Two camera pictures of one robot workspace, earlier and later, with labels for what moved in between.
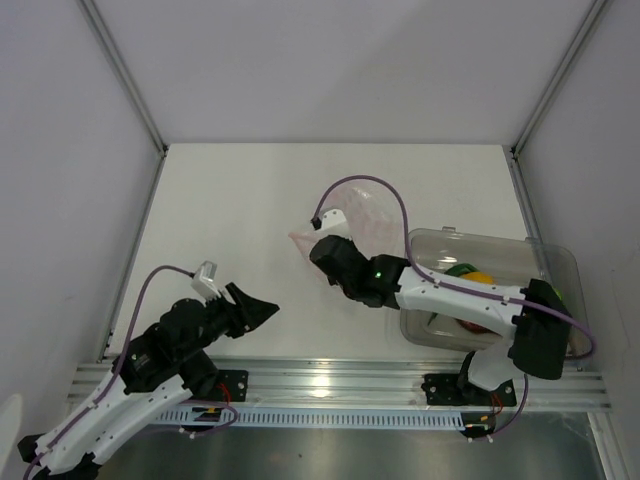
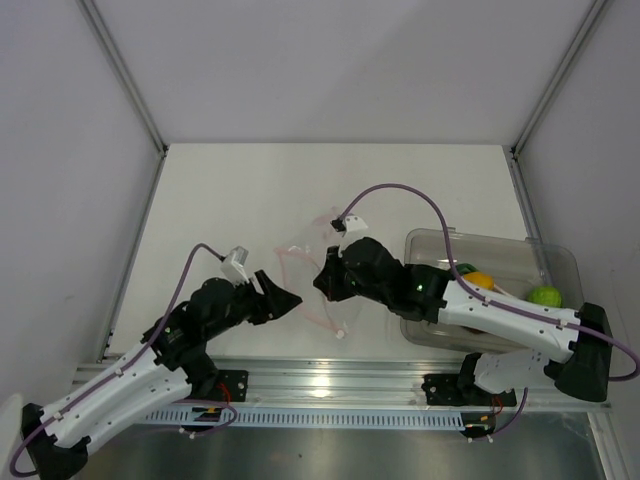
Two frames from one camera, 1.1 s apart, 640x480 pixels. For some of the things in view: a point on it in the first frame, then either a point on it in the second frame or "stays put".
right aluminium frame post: (558, 75) stays put
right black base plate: (449, 389) stays put
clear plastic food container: (492, 258) stays put
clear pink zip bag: (376, 221) to (301, 263)
